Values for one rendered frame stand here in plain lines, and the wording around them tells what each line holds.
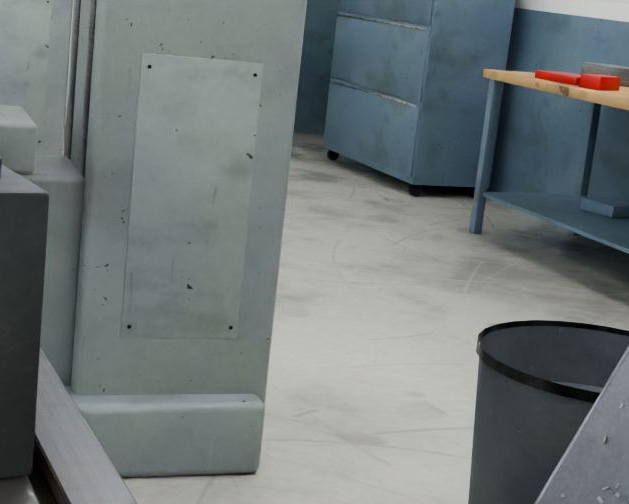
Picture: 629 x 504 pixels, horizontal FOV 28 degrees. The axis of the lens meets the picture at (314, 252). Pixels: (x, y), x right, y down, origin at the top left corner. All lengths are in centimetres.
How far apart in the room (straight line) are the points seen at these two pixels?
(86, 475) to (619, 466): 34
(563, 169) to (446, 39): 105
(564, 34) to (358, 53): 155
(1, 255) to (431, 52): 692
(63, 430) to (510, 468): 151
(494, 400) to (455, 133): 553
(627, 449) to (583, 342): 195
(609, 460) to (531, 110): 715
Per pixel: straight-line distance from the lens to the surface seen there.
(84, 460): 87
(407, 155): 777
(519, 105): 796
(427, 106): 767
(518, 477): 233
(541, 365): 265
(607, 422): 74
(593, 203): 661
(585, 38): 745
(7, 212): 78
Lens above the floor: 128
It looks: 12 degrees down
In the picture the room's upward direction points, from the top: 6 degrees clockwise
